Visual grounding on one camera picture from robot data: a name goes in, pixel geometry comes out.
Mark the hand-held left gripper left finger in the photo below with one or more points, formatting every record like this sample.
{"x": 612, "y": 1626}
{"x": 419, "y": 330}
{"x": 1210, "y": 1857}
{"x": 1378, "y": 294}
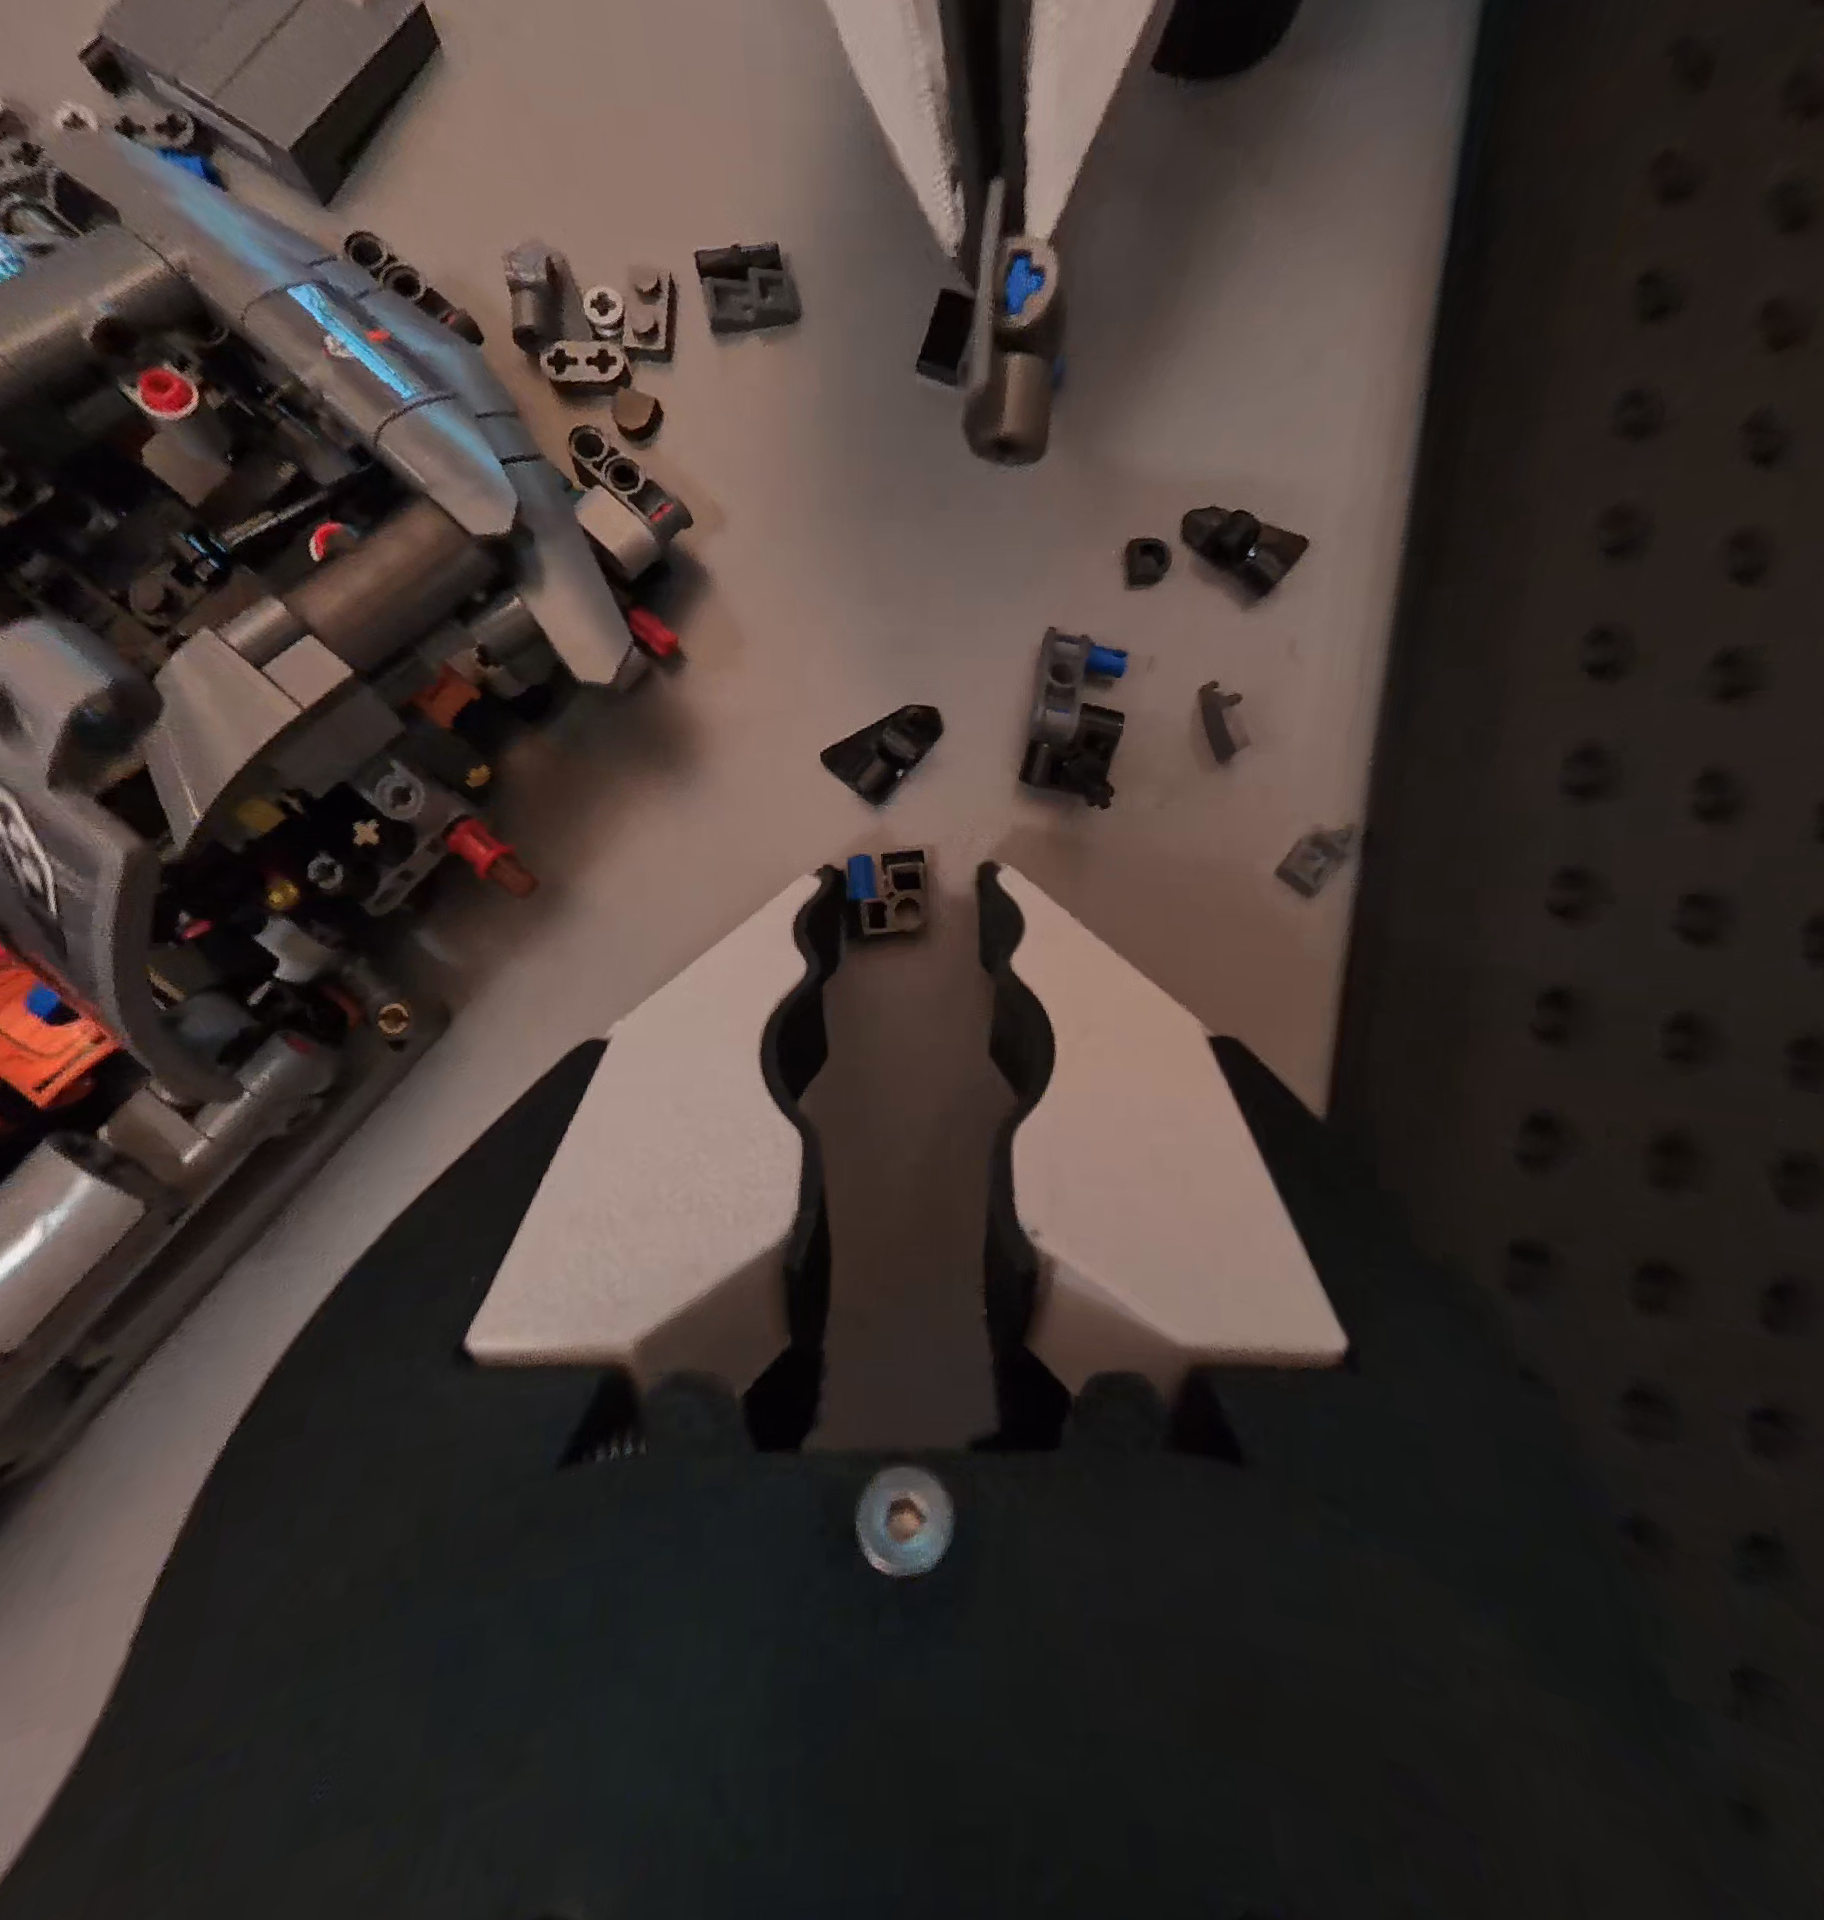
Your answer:
{"x": 627, "y": 1200}

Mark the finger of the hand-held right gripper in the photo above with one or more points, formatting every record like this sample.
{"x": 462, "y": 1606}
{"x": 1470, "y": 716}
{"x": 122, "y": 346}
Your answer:
{"x": 896, "y": 76}
{"x": 1077, "y": 76}

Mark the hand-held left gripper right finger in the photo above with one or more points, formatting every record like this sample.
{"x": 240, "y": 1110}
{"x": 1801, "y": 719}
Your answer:
{"x": 1182, "y": 1200}

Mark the black lego piece blue pin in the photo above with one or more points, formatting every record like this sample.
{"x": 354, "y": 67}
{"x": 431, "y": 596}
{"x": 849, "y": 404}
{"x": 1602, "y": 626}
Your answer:
{"x": 885, "y": 896}

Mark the small black lego assembly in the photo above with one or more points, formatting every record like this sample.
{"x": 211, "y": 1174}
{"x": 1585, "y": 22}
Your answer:
{"x": 1069, "y": 720}

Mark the black lego connector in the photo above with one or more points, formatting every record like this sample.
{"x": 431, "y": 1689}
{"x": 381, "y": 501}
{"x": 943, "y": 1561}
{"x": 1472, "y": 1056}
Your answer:
{"x": 882, "y": 750}

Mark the light grey small lego plate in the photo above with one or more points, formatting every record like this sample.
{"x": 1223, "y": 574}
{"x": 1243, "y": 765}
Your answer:
{"x": 635, "y": 307}

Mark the grey lego plate with holes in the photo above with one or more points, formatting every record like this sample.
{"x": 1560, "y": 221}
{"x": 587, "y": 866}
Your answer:
{"x": 12, "y": 165}
{"x": 582, "y": 360}

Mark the dark half-round lego tile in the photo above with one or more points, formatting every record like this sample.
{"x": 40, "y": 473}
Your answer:
{"x": 638, "y": 413}

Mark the small brown lego piece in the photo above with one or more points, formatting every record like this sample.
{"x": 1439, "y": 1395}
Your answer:
{"x": 1220, "y": 720}

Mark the tiny black lego piece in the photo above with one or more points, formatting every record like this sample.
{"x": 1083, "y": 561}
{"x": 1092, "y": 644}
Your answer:
{"x": 1146, "y": 563}

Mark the small black lego piece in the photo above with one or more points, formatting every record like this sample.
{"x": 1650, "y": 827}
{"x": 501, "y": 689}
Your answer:
{"x": 1242, "y": 548}

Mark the dark grey lego panel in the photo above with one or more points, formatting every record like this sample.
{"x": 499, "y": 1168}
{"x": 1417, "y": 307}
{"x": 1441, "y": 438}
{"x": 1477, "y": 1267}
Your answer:
{"x": 266, "y": 76}

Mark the grey lego car section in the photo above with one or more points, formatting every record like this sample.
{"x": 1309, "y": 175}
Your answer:
{"x": 327, "y": 450}

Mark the blue lego axle pin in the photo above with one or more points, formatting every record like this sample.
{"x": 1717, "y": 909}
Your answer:
{"x": 185, "y": 168}

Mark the black perforated board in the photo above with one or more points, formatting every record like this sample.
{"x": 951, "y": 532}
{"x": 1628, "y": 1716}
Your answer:
{"x": 1631, "y": 901}

